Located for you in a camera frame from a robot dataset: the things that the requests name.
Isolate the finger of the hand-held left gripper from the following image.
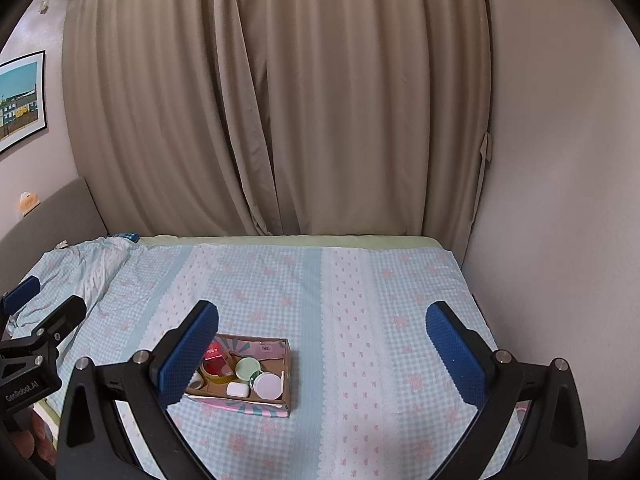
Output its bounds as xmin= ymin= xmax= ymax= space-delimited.
xmin=0 ymin=275 xmax=42 ymax=318
xmin=29 ymin=294 xmax=87 ymax=350

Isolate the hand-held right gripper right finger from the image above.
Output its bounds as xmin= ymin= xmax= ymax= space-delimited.
xmin=425 ymin=301 xmax=588 ymax=480

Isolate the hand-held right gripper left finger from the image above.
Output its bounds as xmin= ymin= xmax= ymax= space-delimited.
xmin=56 ymin=300 xmax=221 ymax=480

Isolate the pale green lid jar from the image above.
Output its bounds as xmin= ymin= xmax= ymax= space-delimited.
xmin=234 ymin=356 xmax=261 ymax=382

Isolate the large white lid jar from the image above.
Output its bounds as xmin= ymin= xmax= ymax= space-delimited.
xmin=251 ymin=371 xmax=284 ymax=401

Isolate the cardboard box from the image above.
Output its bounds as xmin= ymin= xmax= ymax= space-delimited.
xmin=184 ymin=333 xmax=292 ymax=419

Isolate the person's left hand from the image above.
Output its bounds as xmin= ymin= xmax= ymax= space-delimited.
xmin=10 ymin=400 xmax=59 ymax=467

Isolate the grey headboard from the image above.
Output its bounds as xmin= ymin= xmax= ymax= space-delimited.
xmin=0 ymin=176 xmax=109 ymax=273

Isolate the blue checked bed sheet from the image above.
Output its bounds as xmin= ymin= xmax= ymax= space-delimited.
xmin=0 ymin=236 xmax=507 ymax=480

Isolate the pale green mattress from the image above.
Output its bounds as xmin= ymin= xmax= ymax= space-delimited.
xmin=136 ymin=233 xmax=447 ymax=250

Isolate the beige curtain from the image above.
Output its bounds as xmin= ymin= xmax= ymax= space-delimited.
xmin=61 ymin=0 xmax=497 ymax=239

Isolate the wall poster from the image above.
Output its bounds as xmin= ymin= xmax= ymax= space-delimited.
xmin=0 ymin=50 xmax=47 ymax=155

